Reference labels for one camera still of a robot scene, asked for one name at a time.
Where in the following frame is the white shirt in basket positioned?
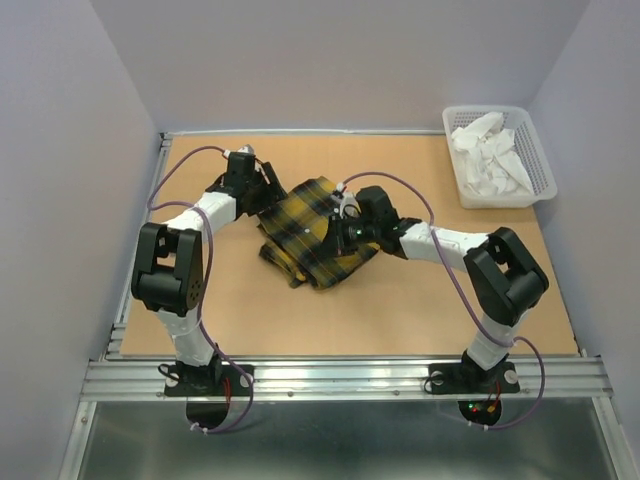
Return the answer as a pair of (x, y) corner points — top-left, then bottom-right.
(451, 112), (534, 197)

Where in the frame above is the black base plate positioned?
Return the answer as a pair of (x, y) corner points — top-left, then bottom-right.
(423, 362), (520, 397)
(157, 362), (250, 398)

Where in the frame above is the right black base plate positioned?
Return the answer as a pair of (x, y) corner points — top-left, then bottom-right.
(423, 362), (520, 397)

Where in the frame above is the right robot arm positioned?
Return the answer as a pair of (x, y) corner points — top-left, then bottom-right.
(322, 184), (549, 390)

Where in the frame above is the aluminium mounting rail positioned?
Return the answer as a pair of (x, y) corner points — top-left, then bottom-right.
(80, 356), (613, 402)

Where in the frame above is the white plastic laundry basket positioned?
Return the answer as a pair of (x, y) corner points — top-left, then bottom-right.
(442, 105), (558, 209)

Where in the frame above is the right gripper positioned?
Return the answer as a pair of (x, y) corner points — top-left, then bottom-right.
(313, 212), (380, 259)

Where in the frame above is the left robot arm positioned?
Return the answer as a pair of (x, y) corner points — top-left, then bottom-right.
(131, 145), (286, 396)

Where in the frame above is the yellow plaid long sleeve shirt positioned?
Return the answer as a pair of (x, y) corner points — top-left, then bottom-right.
(258, 176), (378, 290)

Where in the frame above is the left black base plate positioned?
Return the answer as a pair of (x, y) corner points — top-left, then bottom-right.
(157, 362), (250, 398)

